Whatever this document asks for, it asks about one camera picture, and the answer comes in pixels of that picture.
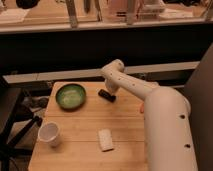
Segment black eraser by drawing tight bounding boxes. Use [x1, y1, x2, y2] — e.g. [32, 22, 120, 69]
[98, 89, 116, 102]

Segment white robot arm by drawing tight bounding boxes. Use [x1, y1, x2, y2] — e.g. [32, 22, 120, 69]
[101, 59, 198, 171]

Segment green bowl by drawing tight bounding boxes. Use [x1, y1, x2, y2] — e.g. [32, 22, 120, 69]
[55, 83, 86, 110]

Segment black office chair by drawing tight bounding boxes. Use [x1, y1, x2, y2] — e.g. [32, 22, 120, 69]
[0, 76, 42, 171]

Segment white paper cup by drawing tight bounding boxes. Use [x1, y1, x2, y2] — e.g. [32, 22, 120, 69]
[38, 122, 61, 147]

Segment small orange carrot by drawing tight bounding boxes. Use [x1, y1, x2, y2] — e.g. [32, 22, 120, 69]
[140, 103, 144, 113]

